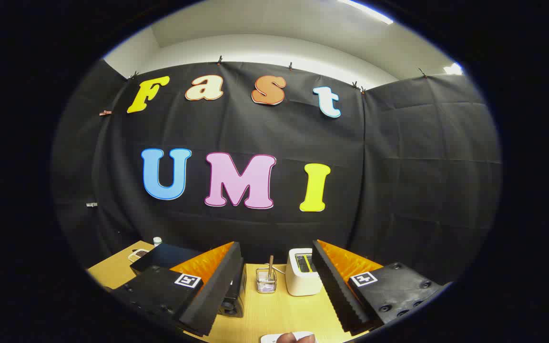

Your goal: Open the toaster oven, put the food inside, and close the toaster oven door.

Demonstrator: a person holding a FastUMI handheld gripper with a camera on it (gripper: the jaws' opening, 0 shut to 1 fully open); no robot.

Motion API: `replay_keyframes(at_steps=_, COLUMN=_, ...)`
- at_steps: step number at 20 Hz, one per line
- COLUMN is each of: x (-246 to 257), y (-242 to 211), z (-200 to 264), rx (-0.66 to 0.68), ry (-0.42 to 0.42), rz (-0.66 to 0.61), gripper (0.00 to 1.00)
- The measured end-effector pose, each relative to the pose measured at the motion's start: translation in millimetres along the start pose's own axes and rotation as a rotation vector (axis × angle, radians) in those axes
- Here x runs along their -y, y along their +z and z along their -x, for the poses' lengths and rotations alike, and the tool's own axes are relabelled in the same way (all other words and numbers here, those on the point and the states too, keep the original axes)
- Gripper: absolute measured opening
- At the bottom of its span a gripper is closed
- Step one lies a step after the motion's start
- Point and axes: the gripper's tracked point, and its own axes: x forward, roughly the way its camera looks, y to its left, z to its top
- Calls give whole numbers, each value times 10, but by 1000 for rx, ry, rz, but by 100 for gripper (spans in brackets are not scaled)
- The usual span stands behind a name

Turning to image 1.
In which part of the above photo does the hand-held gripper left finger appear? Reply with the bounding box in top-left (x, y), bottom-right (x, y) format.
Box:
top-left (112, 242), bottom-right (245, 337)

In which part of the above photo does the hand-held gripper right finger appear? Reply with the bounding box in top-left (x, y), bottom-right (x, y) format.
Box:
top-left (312, 239), bottom-right (449, 335)

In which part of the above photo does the black toaster oven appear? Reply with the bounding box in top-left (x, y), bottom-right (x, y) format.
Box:
top-left (130, 244), bottom-right (246, 318)

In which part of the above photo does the white food plate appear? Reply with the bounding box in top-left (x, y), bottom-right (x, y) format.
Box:
top-left (261, 332), bottom-right (318, 343)

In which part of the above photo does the white pop-up toaster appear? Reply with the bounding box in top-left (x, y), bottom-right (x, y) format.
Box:
top-left (285, 248), bottom-right (324, 297)

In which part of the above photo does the row of cloth clips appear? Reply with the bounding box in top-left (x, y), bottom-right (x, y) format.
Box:
top-left (129, 55), bottom-right (428, 94)

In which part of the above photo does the wire utensil holder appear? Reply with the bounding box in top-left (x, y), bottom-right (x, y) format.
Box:
top-left (256, 268), bottom-right (278, 294)

